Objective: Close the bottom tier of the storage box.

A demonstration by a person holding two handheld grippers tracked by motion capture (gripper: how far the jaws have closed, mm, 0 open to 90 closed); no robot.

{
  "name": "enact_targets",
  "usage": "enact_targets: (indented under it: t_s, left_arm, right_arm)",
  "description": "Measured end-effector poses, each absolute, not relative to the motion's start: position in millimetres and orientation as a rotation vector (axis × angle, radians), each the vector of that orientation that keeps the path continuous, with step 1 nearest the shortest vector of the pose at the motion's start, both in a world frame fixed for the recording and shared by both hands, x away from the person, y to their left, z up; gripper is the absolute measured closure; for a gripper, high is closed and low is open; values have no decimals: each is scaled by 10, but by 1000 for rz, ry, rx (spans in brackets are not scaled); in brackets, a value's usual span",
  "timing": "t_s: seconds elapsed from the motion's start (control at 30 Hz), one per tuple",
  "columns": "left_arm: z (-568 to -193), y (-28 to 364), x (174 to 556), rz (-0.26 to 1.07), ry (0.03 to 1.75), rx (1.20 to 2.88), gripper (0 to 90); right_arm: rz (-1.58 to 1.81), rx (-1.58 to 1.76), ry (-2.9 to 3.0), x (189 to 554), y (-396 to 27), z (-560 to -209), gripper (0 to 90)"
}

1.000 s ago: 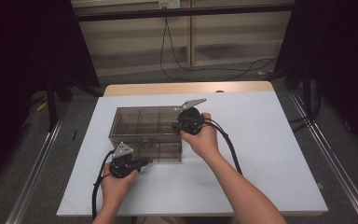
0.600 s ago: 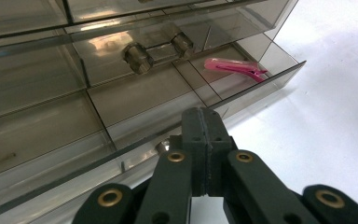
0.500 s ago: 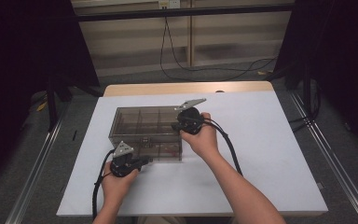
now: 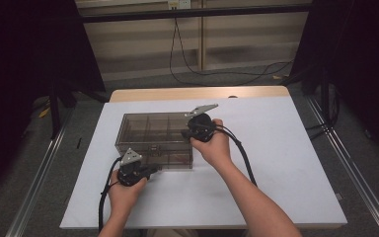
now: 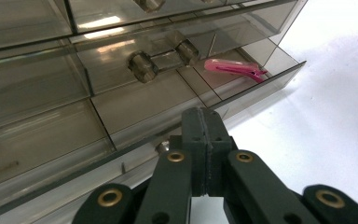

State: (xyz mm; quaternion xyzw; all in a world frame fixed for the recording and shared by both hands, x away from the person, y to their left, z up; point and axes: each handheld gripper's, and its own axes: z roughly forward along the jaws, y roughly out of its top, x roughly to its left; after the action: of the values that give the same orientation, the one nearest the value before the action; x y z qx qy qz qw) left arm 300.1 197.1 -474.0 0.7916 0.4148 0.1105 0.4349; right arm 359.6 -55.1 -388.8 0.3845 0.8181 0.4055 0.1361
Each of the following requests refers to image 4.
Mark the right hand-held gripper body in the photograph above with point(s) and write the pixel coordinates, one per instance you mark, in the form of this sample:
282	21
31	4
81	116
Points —
201	126

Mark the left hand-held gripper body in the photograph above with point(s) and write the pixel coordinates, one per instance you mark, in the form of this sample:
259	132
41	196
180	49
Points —
130	171

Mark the clear grey compartment box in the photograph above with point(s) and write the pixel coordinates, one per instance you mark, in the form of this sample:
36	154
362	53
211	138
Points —
154	138

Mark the person's right hand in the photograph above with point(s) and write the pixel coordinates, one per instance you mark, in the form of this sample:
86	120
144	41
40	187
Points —
213	149

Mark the person's left hand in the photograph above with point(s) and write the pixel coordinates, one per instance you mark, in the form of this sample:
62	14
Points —
123	197

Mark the wooden table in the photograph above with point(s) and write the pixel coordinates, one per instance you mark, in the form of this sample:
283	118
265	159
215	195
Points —
177	94

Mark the white table mat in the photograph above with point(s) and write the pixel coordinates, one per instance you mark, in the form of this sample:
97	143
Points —
276	148

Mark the black stand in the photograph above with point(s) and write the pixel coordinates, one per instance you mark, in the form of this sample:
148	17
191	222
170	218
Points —
56	108
324	95

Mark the black horizontal bar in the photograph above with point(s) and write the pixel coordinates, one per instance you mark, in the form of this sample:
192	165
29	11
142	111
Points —
194	13

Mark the black curtain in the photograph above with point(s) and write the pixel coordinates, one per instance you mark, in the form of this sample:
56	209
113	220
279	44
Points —
19	82
362	65

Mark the metal floor rail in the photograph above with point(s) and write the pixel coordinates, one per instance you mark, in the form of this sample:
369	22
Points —
36	184
355	177

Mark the white wall socket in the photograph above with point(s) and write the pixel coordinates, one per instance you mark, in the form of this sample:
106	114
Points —
179	4

